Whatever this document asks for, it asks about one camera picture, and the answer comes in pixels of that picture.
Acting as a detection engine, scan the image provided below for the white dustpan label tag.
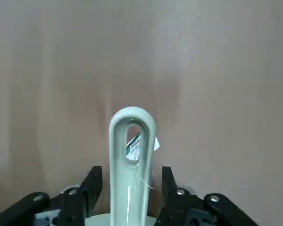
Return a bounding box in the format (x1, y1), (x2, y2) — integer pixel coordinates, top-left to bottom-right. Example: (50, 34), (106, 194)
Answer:
(126, 132), (161, 161)

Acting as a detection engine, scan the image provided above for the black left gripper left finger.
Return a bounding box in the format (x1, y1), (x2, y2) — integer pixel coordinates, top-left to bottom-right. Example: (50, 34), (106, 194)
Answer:
(0, 166), (103, 226)

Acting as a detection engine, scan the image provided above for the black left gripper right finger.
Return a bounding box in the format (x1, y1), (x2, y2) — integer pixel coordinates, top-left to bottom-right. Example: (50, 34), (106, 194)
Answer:
(155, 166), (258, 226)

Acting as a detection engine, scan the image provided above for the pale grey plastic dustpan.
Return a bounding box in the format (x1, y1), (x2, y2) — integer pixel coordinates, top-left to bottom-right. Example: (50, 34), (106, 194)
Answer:
(84, 105), (161, 226)

